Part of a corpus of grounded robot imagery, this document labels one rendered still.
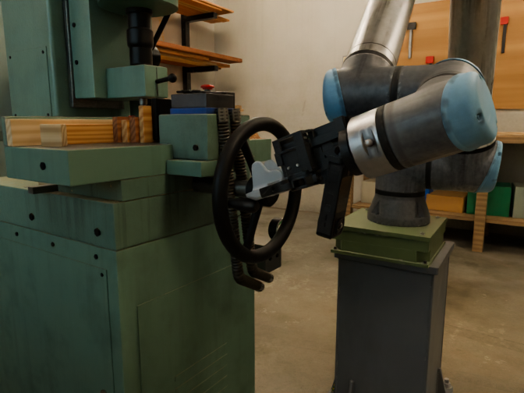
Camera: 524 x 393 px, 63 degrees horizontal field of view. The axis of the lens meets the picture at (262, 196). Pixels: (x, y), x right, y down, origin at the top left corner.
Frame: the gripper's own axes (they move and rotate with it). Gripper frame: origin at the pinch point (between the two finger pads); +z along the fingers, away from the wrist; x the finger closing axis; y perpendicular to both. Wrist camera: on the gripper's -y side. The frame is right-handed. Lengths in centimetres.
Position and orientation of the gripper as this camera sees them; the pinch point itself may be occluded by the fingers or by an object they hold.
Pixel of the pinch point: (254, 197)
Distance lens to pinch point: 72.2
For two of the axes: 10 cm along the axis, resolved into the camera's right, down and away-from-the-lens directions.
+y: -2.8, -9.6, 0.3
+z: -7.8, 2.5, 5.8
